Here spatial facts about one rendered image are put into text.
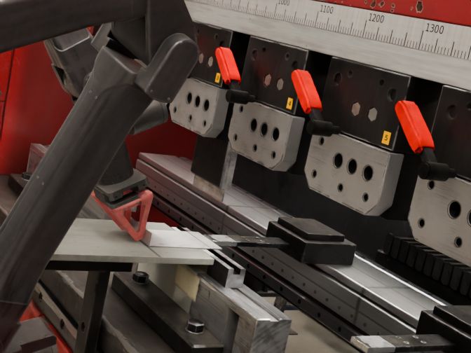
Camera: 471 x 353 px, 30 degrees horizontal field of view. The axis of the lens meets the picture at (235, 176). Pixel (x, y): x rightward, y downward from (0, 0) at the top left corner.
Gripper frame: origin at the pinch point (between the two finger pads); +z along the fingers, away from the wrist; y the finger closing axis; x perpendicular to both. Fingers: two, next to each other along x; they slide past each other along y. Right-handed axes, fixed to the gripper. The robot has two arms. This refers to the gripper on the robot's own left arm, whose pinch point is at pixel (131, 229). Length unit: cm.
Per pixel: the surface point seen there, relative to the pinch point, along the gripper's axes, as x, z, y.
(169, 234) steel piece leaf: -6.2, 4.4, 1.6
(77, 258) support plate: 11.3, -3.9, -9.4
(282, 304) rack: -113, 157, 188
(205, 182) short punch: -14.1, -1.9, 0.8
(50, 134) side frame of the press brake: -12, 9, 85
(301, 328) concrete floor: -120, 175, 190
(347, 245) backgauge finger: -34.1, 16.7, -5.8
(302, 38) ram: -22.6, -26.6, -23.3
